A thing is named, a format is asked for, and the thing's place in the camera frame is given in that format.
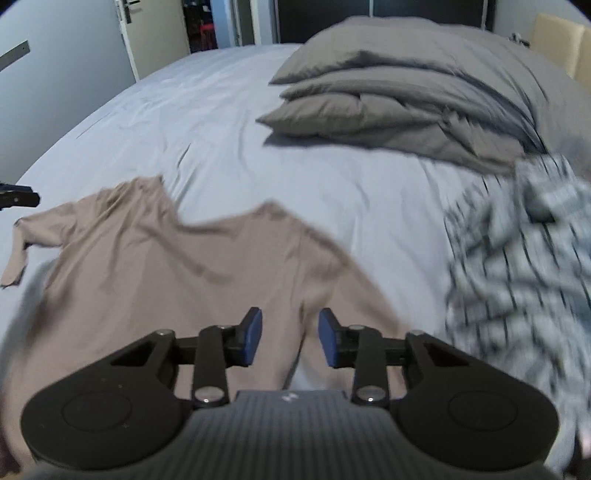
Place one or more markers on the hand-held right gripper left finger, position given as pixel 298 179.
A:
pixel 251 337

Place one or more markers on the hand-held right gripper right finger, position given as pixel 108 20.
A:
pixel 328 337

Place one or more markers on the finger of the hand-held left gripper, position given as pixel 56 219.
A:
pixel 18 197

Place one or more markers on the beige long-sleeve shirt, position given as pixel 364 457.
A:
pixel 184 277

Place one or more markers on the grey striped garment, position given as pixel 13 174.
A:
pixel 517 277

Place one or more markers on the bed with light blue sheet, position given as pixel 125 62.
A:
pixel 207 115

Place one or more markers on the cream room door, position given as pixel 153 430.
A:
pixel 157 41

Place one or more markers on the red chair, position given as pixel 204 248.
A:
pixel 205 34

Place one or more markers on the folded grey duvet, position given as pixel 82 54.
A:
pixel 392 92

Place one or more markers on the cream padded headboard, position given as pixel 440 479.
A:
pixel 554 41

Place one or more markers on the white door frame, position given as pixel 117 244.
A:
pixel 244 23

